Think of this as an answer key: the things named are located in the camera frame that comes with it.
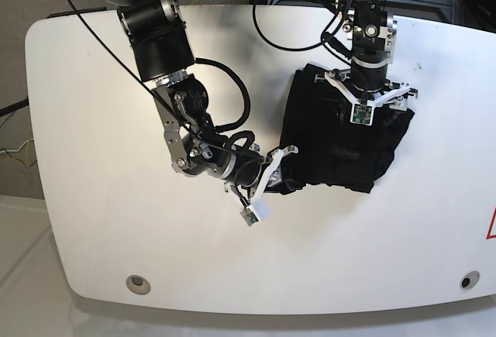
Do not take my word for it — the yellow floor cable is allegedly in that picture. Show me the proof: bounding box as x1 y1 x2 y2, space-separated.
0 139 36 169

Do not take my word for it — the round table grommet right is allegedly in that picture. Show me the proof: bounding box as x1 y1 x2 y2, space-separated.
460 271 481 290

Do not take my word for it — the red triangle warning sticker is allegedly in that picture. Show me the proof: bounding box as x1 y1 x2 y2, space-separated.
486 209 496 239

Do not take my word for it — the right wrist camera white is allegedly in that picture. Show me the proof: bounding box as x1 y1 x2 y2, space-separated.
240 200 270 226

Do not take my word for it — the round table grommet left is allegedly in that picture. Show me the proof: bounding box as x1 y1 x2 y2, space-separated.
126 275 151 295

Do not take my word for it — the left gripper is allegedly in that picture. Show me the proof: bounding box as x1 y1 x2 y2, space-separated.
315 60 419 111

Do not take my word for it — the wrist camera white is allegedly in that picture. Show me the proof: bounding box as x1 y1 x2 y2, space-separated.
240 200 270 226
350 104 374 126

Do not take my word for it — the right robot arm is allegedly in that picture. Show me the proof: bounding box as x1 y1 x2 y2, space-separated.
106 0 272 194

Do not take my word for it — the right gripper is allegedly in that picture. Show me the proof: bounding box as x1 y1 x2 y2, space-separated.
223 145 299 204

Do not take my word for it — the black T-shirt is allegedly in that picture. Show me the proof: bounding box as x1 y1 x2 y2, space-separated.
271 64 415 194

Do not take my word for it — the round table grommet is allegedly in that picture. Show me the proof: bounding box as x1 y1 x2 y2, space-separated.
460 271 481 290
126 275 151 295

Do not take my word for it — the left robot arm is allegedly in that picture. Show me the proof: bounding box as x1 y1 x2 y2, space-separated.
252 0 418 125

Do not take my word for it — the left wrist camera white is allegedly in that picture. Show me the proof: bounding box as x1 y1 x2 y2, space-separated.
350 104 374 126

